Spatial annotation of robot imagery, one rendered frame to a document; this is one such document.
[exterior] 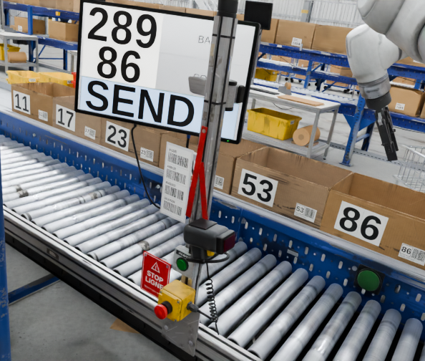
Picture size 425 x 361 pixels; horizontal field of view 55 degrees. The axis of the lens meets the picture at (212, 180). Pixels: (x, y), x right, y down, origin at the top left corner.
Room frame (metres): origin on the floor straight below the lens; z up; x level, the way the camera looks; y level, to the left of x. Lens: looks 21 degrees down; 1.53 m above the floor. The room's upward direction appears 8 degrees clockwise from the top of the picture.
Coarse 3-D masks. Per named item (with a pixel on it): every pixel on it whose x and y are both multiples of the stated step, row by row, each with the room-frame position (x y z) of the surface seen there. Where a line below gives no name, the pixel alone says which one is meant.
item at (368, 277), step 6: (366, 270) 1.20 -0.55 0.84; (360, 276) 1.20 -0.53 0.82; (366, 276) 1.19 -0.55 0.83; (372, 276) 1.18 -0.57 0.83; (360, 282) 1.20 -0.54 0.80; (366, 282) 1.18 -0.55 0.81; (372, 282) 1.18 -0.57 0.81; (378, 282) 1.17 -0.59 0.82; (366, 288) 1.18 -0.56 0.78; (372, 288) 1.17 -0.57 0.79
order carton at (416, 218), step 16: (352, 176) 1.60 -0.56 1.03; (368, 176) 1.58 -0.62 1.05; (336, 192) 1.35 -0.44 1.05; (352, 192) 1.60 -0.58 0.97; (368, 192) 1.57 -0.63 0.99; (384, 192) 1.54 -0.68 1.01; (400, 192) 1.51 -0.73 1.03; (416, 192) 1.48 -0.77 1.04; (336, 208) 1.34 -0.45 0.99; (368, 208) 1.29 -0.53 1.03; (384, 208) 1.26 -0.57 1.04; (400, 208) 1.50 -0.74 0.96; (416, 208) 1.47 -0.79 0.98; (400, 224) 1.23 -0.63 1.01; (416, 224) 1.21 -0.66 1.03; (352, 240) 1.30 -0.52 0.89; (384, 240) 1.25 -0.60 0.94; (400, 240) 1.22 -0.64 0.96; (416, 240) 1.20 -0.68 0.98
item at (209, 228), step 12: (192, 228) 0.87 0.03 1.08; (204, 228) 0.85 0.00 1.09; (216, 228) 0.86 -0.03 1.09; (192, 240) 0.86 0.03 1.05; (204, 240) 0.84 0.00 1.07; (216, 240) 0.83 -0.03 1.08; (228, 240) 0.84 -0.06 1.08; (192, 252) 0.87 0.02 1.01; (204, 252) 0.86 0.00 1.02; (216, 252) 0.83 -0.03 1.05
